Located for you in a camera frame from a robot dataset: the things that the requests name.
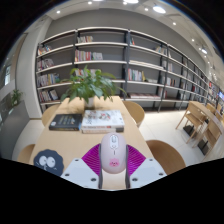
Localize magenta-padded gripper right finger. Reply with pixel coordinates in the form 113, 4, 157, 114
125, 144, 167, 190

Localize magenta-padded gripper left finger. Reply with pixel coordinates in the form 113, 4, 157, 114
60, 143, 103, 190

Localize pink computer mouse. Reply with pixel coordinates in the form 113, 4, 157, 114
99, 132, 128, 174

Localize dark cartoon-print mouse pad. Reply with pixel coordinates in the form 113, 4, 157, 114
33, 148, 65, 177

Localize black book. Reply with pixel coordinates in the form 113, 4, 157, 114
48, 113, 84, 132

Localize white illustrated thick book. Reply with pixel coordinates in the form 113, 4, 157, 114
81, 109, 126, 135

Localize group of wooden slatted chairs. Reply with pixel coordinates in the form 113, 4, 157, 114
175, 99, 224, 156

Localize green potted plant white pot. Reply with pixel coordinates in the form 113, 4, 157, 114
59, 64, 128, 109

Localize small green ledge plant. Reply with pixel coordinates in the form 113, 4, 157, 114
9, 89, 24, 108

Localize grey shelf unit with books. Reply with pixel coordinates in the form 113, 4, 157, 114
34, 26, 224, 111

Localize group of ceiling lights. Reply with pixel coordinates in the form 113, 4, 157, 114
54, 0, 209, 56

